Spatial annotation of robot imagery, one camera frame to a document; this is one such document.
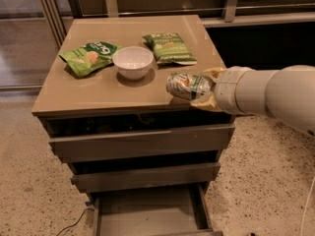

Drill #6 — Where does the white cable at right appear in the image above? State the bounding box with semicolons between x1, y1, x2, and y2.
298;177;315;236

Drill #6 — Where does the middle drawer front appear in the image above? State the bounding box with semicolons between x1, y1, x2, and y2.
72;162;221;193

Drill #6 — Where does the green chip bag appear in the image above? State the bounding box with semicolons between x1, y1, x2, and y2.
59;41;121;78
143;32;197;65

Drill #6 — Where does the taupe drawer cabinet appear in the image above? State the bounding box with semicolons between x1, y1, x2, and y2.
31;14;245;236

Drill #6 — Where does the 7up soda can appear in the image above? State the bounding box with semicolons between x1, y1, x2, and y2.
166;72;214;100

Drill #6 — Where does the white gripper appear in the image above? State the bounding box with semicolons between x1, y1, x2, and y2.
190;66;253;115

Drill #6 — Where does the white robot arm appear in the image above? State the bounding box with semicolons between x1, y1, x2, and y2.
191;65;315;137

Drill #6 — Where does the white bowl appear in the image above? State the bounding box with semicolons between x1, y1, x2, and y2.
112;46;154;81

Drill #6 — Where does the top drawer front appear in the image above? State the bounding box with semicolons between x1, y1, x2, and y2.
49;124;235;162

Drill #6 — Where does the left green chip bag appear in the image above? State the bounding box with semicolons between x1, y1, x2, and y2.
59;41;121;78

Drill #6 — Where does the metal railing frame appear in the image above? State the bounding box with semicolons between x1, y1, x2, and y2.
39;0;315;43

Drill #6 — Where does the open bottom drawer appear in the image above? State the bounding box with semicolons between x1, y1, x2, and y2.
93;184;223;236

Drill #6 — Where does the black floor cable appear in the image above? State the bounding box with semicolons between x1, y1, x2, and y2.
55;207;95;236

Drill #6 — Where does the right green chip bag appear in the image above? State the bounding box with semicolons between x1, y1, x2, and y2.
143;32;197;65

